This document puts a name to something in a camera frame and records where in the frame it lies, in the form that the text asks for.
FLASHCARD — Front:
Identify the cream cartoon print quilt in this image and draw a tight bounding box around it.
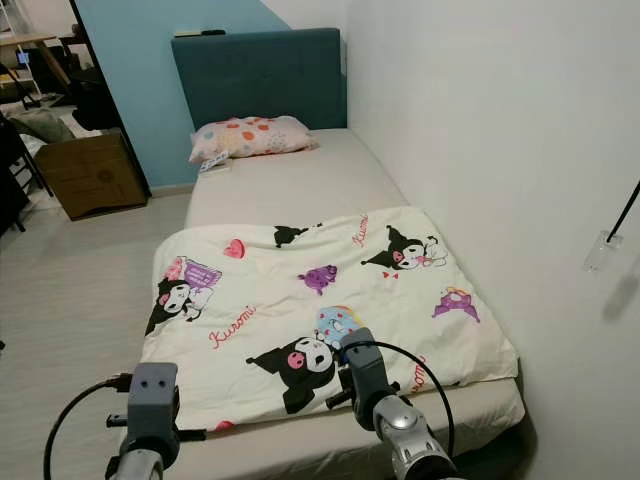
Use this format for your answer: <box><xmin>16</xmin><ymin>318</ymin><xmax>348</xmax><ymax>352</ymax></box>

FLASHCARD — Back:
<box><xmin>140</xmin><ymin>204</ymin><xmax>522</xmax><ymax>434</ymax></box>

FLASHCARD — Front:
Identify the white booklet with blue print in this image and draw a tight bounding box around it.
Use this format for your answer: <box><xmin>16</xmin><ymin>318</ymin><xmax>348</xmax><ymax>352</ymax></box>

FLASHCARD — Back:
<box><xmin>197</xmin><ymin>149</ymin><xmax>232</xmax><ymax>174</ymax></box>

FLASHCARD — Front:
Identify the pink pillow with orange spots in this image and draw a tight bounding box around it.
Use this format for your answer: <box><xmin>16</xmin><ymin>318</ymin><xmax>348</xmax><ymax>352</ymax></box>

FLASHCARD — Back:
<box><xmin>187</xmin><ymin>115</ymin><xmax>320</xmax><ymax>165</ymax></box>

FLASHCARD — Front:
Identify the beige mattress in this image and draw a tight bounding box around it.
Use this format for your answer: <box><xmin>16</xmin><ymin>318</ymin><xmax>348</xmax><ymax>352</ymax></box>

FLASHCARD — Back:
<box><xmin>138</xmin><ymin>127</ymin><xmax>527</xmax><ymax>480</ymax></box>

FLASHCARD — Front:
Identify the black folding chair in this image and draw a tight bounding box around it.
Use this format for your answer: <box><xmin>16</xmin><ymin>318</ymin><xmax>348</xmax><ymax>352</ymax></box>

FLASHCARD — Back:
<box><xmin>0</xmin><ymin>113</ymin><xmax>54</xmax><ymax>237</ymax></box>

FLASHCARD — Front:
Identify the teal upholstered headboard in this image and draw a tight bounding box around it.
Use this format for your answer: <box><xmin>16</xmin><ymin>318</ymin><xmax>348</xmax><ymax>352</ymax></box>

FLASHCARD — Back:
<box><xmin>170</xmin><ymin>27</ymin><xmax>349</xmax><ymax>135</ymax></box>

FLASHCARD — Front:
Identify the grey cloth bundle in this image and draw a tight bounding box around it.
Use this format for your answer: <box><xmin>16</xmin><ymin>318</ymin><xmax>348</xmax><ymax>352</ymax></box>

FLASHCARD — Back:
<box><xmin>10</xmin><ymin>106</ymin><xmax>77</xmax><ymax>144</ymax></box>

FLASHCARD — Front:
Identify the light wooden table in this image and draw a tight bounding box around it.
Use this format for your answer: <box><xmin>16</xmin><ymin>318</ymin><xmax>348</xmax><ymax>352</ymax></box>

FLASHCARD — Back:
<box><xmin>0</xmin><ymin>32</ymin><xmax>74</xmax><ymax>91</ymax></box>

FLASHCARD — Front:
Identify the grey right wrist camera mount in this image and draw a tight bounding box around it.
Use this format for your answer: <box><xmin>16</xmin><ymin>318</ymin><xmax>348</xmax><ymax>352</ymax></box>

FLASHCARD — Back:
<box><xmin>339</xmin><ymin>327</ymin><xmax>397</xmax><ymax>432</ymax></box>

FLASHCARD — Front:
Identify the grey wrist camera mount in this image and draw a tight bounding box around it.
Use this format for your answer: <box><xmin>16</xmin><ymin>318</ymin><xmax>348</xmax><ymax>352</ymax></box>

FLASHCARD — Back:
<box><xmin>127</xmin><ymin>362</ymin><xmax>180</xmax><ymax>454</ymax></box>
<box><xmin>339</xmin><ymin>327</ymin><xmax>397</xmax><ymax>432</ymax></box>

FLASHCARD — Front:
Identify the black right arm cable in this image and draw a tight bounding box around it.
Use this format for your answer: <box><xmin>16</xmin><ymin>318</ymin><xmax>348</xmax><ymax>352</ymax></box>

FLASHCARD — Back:
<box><xmin>343</xmin><ymin>339</ymin><xmax>457</xmax><ymax>457</ymax></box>

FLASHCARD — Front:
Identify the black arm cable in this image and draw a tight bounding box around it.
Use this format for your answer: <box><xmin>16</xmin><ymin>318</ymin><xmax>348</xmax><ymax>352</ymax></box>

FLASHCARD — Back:
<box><xmin>343</xmin><ymin>339</ymin><xmax>457</xmax><ymax>457</ymax></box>
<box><xmin>43</xmin><ymin>372</ymin><xmax>134</xmax><ymax>480</ymax></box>

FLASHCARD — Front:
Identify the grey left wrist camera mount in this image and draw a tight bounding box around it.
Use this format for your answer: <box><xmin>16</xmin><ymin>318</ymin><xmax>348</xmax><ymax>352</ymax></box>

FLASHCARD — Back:
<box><xmin>127</xmin><ymin>362</ymin><xmax>180</xmax><ymax>454</ymax></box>

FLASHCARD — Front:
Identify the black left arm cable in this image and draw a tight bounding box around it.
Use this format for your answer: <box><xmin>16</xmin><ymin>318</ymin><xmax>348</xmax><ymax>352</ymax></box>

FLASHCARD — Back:
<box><xmin>43</xmin><ymin>372</ymin><xmax>134</xmax><ymax>480</ymax></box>

